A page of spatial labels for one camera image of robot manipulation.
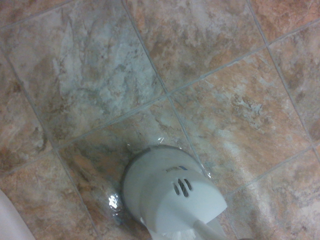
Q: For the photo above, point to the white toilet bowl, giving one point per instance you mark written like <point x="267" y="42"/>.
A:
<point x="10" y="220"/>

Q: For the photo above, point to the white brush holder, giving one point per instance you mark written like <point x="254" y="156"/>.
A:
<point x="160" y="190"/>

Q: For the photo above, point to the clear plastic film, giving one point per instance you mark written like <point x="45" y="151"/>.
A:
<point x="113" y="201"/>

